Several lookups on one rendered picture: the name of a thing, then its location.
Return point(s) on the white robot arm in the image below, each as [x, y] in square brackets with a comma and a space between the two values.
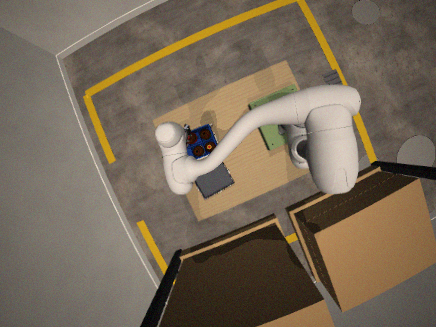
[332, 154]

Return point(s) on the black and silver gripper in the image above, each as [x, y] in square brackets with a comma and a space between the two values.
[187, 127]

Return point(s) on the brown bottle with yellow cap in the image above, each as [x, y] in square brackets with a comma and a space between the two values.
[209, 146]

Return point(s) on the blue bottle crate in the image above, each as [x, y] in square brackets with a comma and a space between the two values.
[201, 141]

